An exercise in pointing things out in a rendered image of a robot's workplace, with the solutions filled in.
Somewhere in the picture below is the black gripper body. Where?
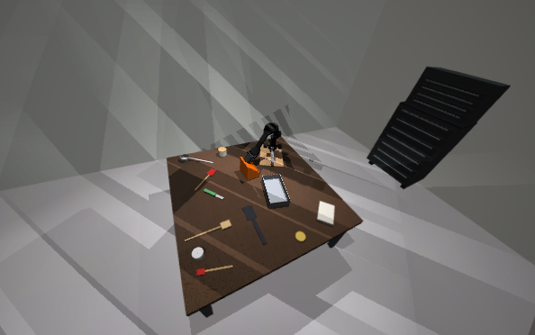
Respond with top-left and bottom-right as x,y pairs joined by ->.
263,140 -> 282,149

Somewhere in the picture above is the yellow round disc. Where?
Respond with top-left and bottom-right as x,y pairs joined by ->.
295,231 -> 306,241

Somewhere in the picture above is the white flat rectangular block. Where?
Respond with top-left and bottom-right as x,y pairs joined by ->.
317,201 -> 335,226

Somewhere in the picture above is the grey saucepan with long thin handle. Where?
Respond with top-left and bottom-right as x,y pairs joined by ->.
180,154 -> 213,163

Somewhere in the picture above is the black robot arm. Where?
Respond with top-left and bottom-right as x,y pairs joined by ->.
243,122 -> 282,164

